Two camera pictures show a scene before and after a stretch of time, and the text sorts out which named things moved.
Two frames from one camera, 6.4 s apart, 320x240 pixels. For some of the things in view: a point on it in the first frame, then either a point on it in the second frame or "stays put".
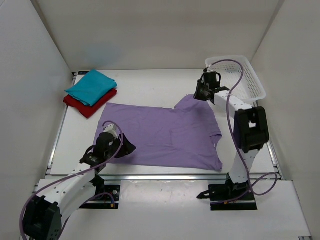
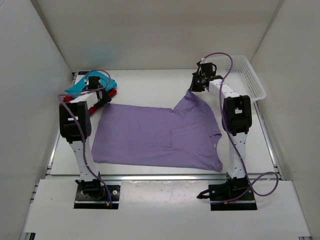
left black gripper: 126,148 -> 106,98
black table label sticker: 82,72 stays put
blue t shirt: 92,87 stays put
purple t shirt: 179,138 stays put
